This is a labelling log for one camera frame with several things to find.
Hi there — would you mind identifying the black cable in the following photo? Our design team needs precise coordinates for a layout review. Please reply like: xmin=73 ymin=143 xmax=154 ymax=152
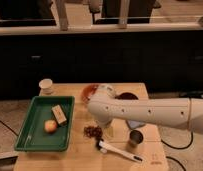
xmin=160 ymin=131 xmax=195 ymax=150

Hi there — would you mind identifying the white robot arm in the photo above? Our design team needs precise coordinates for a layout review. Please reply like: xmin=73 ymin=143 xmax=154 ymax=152
xmin=87 ymin=84 xmax=203 ymax=135

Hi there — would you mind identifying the green plastic tray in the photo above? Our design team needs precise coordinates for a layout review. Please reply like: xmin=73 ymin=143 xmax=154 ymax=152
xmin=13 ymin=95 xmax=75 ymax=153

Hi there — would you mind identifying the white black dish brush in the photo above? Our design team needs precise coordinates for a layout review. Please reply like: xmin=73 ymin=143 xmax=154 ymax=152
xmin=96 ymin=140 xmax=143 ymax=162

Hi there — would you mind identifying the beige sponge block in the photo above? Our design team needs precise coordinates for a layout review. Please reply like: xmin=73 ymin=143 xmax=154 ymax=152
xmin=52 ymin=105 xmax=67 ymax=125

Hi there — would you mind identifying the dark red bowl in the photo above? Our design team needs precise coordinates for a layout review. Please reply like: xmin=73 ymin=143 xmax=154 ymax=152
xmin=116 ymin=92 xmax=138 ymax=100

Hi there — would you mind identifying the orange bowl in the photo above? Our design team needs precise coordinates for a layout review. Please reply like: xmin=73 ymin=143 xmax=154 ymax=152
xmin=81 ymin=84 xmax=98 ymax=104

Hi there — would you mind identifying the metal cup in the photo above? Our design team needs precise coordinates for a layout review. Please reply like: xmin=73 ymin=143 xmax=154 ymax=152
xmin=129 ymin=130 xmax=143 ymax=147

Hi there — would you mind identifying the yellow apple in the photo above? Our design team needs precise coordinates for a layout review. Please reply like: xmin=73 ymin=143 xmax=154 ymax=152
xmin=44 ymin=120 xmax=57 ymax=133

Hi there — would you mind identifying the white paper cup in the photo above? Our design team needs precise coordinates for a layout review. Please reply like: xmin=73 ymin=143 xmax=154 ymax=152
xmin=39 ymin=78 xmax=53 ymax=94

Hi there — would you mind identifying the blue sponge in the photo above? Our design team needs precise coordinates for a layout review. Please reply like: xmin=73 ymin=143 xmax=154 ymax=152
xmin=126 ymin=120 xmax=145 ymax=130

